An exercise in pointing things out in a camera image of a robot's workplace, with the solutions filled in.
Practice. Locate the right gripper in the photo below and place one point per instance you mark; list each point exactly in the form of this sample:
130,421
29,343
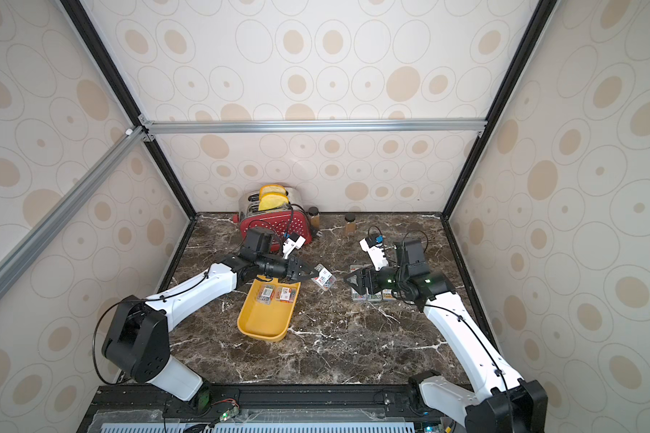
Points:
370,280

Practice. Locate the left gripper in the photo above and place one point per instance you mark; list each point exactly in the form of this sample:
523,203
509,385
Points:
311,272

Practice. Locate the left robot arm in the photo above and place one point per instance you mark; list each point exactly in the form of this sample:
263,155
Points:
137,341

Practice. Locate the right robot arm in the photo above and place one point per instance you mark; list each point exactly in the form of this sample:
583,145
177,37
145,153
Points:
476,346

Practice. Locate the yellow storage tray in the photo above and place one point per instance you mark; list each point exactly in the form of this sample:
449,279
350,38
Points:
266,322

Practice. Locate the red toaster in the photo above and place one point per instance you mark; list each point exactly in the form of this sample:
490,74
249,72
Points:
291,219

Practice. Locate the left spice jar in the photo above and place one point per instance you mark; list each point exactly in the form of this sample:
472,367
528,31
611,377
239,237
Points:
315,218

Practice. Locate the spice jar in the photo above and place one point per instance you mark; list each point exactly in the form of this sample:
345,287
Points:
350,224
315,218

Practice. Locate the right spice jar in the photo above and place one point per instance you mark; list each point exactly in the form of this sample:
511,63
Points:
350,224

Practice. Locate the yellow toast slice front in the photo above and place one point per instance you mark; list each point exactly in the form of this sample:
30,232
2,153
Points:
272,200

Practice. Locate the yellow toast slice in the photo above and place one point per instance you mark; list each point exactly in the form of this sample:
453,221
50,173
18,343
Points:
272,200
272,189

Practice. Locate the yellow toast slice rear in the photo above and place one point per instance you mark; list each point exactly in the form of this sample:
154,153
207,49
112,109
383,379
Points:
272,189

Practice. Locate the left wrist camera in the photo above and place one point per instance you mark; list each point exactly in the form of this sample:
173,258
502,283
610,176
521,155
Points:
291,243

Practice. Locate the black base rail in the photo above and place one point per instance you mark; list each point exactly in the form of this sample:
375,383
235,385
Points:
266,408

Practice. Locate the horizontal aluminium rail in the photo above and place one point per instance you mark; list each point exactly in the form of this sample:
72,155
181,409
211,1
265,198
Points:
317,126

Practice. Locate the left aluminium rail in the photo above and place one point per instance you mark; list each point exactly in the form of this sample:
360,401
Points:
14,265

